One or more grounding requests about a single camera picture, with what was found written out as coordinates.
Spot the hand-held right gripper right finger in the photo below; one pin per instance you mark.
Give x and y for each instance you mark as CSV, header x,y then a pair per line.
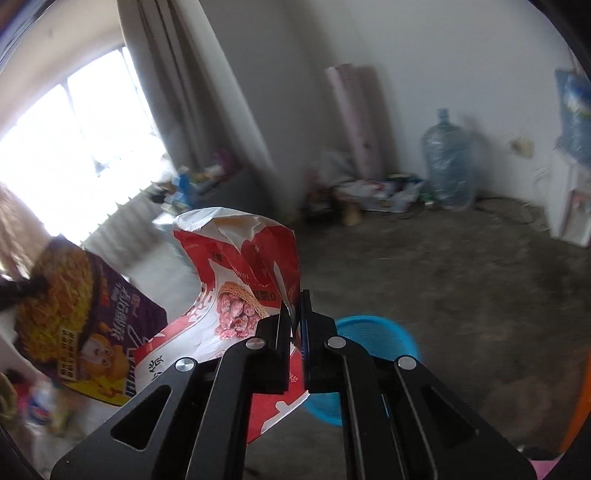
x,y
318,360

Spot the flat printed cardboard box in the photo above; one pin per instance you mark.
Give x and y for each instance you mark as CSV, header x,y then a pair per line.
x,y
383,196

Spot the metal window railing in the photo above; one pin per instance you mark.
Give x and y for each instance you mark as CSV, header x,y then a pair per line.
x,y
124,226

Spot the green bottle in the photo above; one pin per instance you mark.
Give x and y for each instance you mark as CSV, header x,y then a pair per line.
x,y
430,201

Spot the blue jug on dispenser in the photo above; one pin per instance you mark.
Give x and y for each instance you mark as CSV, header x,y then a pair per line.
x,y
575,115

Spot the large blue water jug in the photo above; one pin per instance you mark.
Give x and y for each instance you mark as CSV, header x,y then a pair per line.
x,y
448,161

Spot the pink patterned roll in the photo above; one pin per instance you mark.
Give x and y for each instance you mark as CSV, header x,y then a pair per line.
x,y
355,120

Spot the pink plush toy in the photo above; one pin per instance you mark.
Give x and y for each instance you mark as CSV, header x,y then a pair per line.
x,y
545,470

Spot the grey curtain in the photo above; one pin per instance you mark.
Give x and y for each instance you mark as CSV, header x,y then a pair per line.
x,y
194,92

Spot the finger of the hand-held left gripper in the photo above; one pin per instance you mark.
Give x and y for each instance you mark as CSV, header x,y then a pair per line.
x,y
18,290

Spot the grey cabinet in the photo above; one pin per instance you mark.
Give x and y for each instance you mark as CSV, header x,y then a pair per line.
x,y
231,194

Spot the white plastic bag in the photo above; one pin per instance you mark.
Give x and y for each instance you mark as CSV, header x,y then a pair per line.
x,y
334,166

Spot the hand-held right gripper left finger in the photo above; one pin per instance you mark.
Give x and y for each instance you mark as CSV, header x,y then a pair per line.
x,y
272,364

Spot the red white peanut snack bag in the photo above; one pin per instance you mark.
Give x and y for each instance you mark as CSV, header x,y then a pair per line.
x,y
240,258

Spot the orange box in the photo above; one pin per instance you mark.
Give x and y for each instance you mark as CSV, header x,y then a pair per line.
x,y
570,429

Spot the white water dispenser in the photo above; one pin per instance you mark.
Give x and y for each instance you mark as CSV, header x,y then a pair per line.
x,y
570,207

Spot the wall power socket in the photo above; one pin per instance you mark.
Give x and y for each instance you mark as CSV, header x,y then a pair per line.
x,y
521,147

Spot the blue plastic basket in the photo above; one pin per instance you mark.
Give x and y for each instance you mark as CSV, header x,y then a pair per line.
x,y
369,332

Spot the purple noodle packet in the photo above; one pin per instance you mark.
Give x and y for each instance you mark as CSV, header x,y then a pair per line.
x,y
92,323

